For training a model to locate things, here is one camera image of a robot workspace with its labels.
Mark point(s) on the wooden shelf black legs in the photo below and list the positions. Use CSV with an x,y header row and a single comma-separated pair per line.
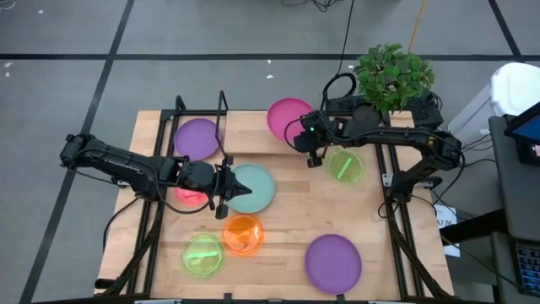
x,y
249,131

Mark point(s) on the red translucent plate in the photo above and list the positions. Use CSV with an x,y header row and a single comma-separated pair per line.
x,y
190,197

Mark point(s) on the green translucent plate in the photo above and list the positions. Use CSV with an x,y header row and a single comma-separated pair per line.
x,y
346,166
202,257

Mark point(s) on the dark keyboard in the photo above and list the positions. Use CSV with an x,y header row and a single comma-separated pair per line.
x,y
529,270

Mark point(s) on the green leafy plant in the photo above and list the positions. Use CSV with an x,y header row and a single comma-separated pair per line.
x,y
392,76

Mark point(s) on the orange translucent plate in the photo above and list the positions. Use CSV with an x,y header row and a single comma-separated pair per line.
x,y
242,236

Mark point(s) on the black tablet screen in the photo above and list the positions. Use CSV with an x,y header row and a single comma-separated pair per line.
x,y
527,126

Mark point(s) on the white paper sheet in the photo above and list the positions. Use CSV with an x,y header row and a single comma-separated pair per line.
x,y
445,215

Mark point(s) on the black computer box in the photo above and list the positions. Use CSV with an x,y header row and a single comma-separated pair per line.
x,y
424,112

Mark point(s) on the magenta pink plastic plate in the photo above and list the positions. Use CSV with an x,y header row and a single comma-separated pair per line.
x,y
283,118

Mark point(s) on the black desk beam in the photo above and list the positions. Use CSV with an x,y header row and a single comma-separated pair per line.
x,y
472,226

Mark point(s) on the purple plastic plate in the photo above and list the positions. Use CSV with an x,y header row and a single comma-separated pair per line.
x,y
333,264
194,139

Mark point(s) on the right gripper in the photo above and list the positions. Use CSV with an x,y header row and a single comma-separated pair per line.
x,y
318,135

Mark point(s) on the black plant pot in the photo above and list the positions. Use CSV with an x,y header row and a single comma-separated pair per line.
x,y
366,114

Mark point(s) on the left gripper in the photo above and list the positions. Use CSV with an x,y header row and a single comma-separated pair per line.
x,y
202,177

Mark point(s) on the grey desk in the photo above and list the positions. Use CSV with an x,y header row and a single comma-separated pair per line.
x,y
519,190

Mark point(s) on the white plastic bin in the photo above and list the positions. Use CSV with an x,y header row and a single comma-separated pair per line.
x,y
514,88

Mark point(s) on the black metal table frame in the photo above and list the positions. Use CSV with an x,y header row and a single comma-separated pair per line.
x,y
190,112

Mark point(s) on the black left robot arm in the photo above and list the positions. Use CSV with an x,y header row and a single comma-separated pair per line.
x,y
126,164

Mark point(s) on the teal plastic plate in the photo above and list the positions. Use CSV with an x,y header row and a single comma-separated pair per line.
x,y
259,190

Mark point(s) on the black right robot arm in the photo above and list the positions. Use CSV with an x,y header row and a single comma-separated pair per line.
x,y
401,135

